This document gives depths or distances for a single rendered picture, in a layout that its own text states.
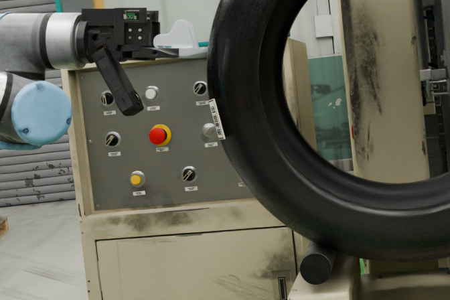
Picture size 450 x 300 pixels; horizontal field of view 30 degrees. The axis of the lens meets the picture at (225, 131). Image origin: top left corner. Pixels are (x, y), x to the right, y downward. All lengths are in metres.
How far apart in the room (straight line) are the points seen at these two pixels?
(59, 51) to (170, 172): 0.74
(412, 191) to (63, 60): 0.61
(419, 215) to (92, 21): 0.58
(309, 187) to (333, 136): 9.04
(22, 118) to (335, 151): 9.12
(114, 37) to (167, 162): 0.74
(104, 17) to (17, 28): 0.14
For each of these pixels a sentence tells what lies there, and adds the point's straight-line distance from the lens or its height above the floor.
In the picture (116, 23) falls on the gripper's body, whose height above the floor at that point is 1.29.
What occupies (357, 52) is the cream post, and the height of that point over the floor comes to 1.21.
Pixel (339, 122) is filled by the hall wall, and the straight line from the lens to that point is 10.22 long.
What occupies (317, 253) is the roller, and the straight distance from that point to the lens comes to 1.22.
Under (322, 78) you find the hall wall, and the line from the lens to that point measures 10.19.
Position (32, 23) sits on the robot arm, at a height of 1.31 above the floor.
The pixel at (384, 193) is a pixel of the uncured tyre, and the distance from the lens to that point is 1.45.
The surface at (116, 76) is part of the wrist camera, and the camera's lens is 1.33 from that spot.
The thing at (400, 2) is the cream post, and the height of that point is 1.29.
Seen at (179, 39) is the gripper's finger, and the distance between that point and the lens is 1.31.
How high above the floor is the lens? 1.17
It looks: 3 degrees down
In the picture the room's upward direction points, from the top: 6 degrees counter-clockwise
